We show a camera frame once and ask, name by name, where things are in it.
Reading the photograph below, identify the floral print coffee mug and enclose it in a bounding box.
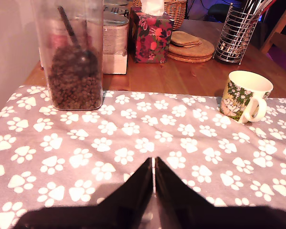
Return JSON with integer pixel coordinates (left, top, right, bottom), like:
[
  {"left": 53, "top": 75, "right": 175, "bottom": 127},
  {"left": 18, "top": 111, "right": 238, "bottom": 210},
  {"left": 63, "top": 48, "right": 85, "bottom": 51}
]
[{"left": 218, "top": 70, "right": 274, "bottom": 124}]

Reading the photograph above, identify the grey paw print cloth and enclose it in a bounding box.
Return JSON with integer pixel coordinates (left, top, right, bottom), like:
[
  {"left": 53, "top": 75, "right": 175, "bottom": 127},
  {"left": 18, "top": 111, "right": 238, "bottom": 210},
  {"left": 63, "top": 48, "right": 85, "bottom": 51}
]
[{"left": 0, "top": 85, "right": 286, "bottom": 229}]

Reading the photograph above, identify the clear pet food container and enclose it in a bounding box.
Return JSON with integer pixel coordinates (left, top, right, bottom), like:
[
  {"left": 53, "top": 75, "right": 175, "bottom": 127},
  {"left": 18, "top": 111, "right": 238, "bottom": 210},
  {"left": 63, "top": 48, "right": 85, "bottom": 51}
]
[{"left": 30, "top": 0, "right": 104, "bottom": 111}]

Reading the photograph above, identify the floral tissue box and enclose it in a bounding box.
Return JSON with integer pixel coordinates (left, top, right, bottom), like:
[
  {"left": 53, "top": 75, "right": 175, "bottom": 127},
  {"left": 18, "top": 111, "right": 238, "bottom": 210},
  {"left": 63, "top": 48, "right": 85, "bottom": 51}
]
[{"left": 128, "top": 6, "right": 175, "bottom": 64}]

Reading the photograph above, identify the shrink-wrapped can pack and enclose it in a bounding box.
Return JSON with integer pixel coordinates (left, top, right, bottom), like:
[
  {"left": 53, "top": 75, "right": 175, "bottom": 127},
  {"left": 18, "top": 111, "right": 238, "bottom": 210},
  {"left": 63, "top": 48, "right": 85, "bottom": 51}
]
[{"left": 102, "top": 0, "right": 130, "bottom": 75}]

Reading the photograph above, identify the dark plastic scoop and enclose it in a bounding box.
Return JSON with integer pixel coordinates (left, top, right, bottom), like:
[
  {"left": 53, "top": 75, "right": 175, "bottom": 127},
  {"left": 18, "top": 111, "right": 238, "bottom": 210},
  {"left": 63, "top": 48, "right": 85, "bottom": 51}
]
[{"left": 57, "top": 6, "right": 99, "bottom": 77}]

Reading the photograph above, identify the wicker basket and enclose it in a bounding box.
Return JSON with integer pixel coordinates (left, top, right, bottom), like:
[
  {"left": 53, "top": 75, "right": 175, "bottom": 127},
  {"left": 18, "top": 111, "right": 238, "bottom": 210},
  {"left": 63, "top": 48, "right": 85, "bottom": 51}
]
[{"left": 132, "top": 0, "right": 188, "bottom": 31}]

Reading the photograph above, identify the white paper tissue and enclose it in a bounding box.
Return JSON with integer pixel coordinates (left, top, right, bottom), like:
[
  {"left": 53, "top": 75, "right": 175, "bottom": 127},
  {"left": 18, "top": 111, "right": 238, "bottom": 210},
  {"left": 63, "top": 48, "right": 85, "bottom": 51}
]
[{"left": 140, "top": 0, "right": 165, "bottom": 17}]

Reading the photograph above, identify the wooden chair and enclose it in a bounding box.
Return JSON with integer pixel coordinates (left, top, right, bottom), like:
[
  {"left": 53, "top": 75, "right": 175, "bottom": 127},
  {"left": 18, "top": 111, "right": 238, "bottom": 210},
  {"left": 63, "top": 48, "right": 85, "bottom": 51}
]
[{"left": 260, "top": 0, "right": 286, "bottom": 79}]

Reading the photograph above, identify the long metal skewer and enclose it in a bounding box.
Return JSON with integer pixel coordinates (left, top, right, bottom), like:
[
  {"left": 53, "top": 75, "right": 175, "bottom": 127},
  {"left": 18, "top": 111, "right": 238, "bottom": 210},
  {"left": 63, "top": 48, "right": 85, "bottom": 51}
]
[
  {"left": 252, "top": 0, "right": 270, "bottom": 16},
  {"left": 246, "top": 0, "right": 262, "bottom": 17},
  {"left": 239, "top": 0, "right": 253, "bottom": 17}
]

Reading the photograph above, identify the red spatula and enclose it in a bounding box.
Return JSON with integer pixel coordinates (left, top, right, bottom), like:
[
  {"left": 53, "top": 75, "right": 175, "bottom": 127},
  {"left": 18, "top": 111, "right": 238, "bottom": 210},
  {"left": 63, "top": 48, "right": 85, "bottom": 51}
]
[{"left": 260, "top": 0, "right": 276, "bottom": 12}]

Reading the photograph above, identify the chrome wire utensil rack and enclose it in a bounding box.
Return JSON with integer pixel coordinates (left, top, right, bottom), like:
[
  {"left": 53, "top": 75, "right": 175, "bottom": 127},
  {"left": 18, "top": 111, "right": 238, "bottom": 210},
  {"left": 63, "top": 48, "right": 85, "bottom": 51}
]
[{"left": 213, "top": 2, "right": 263, "bottom": 66}]

